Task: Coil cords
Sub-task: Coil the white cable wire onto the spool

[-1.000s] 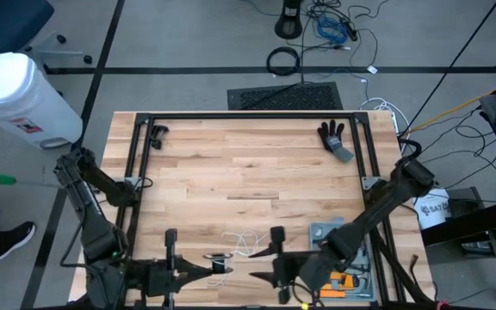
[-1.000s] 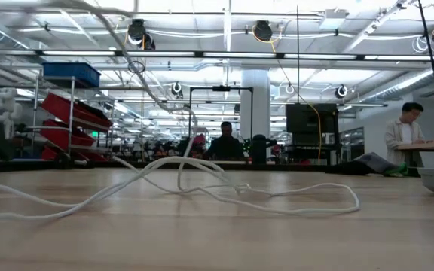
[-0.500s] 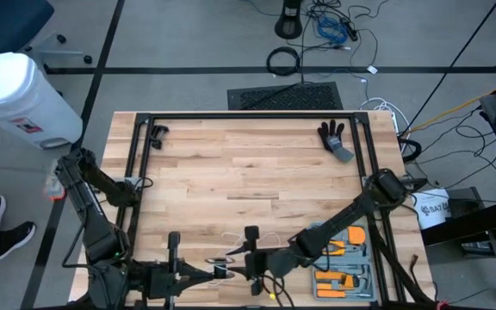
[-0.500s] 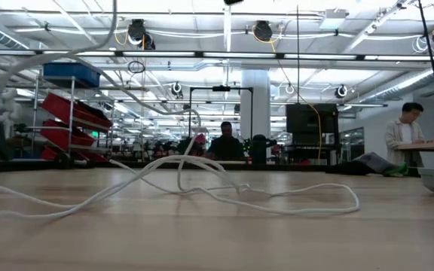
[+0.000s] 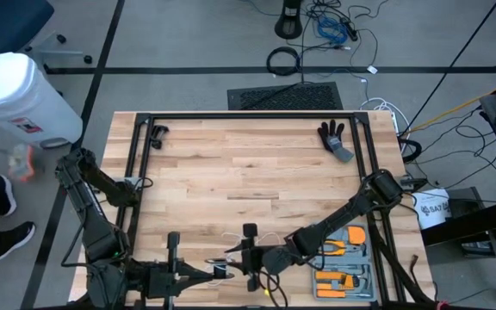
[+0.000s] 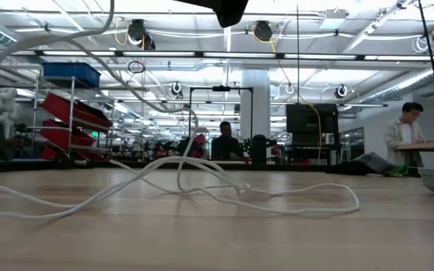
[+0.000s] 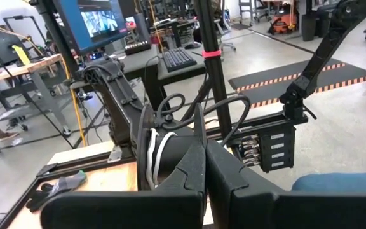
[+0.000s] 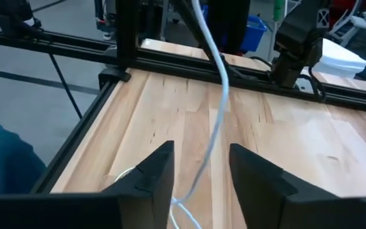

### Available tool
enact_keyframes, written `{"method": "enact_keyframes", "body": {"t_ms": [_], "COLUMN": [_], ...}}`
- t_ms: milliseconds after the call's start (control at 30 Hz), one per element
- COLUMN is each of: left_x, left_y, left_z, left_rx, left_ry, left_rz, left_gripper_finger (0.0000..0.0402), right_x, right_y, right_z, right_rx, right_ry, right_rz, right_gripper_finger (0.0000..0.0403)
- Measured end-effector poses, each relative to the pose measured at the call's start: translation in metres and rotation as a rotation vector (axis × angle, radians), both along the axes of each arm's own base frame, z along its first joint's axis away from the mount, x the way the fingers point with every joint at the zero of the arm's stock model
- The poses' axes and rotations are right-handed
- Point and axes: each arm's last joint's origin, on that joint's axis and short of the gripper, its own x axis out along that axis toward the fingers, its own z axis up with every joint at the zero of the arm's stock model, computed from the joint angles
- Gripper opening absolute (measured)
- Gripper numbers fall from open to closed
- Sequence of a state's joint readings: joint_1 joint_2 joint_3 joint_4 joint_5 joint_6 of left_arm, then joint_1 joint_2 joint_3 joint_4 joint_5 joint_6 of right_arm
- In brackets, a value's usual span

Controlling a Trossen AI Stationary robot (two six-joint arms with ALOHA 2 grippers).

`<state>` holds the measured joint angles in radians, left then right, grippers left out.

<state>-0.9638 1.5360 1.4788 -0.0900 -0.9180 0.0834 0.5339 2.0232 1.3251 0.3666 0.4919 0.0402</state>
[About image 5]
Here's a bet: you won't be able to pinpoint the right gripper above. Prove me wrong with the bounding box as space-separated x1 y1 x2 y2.
224 222 269 293

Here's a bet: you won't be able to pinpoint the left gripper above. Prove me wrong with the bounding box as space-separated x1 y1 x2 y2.
146 231 221 310

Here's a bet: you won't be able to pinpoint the black cord spool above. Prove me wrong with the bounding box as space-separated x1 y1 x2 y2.
204 257 235 281

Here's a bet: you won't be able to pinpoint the white cord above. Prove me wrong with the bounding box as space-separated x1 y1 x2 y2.
207 231 282 288

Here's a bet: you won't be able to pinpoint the orange tape measure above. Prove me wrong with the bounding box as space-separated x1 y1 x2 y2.
347 226 367 246

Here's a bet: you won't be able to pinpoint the grey tool case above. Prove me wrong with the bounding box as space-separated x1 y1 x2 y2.
309 221 378 302

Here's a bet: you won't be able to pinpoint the black clamp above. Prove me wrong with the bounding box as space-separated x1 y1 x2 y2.
149 124 171 151

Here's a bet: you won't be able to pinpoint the black grey work glove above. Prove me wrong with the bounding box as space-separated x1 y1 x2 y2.
316 120 356 164

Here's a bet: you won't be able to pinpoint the black floor mat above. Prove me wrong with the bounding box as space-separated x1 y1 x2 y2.
226 81 344 111

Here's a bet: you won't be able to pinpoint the orange white packet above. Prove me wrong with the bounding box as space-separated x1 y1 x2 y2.
7 144 36 182

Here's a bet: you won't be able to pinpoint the black side table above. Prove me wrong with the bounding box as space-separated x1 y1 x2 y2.
419 92 496 302

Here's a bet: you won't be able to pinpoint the black stand base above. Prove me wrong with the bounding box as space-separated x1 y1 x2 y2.
273 0 304 40

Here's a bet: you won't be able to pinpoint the white trash bin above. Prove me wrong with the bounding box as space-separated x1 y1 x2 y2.
0 51 84 150

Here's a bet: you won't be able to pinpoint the black power strip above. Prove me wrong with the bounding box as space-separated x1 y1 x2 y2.
341 19 359 42

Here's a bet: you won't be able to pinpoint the thin black pole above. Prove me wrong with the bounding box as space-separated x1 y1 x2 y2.
398 0 496 139

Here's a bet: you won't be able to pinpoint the blue office chair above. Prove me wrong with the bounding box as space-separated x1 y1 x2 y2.
0 0 94 65

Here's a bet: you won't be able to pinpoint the orange handled pliers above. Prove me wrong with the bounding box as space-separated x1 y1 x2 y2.
323 239 363 257

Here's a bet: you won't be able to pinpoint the coiled black cable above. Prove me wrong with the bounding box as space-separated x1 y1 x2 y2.
265 46 301 78

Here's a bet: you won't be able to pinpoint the white cable bundle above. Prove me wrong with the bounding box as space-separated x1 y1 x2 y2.
359 97 404 134

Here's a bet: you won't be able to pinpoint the blue cable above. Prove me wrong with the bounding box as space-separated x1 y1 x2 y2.
315 15 349 45

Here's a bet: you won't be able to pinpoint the yellow floor cable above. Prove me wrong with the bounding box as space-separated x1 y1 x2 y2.
409 75 496 133

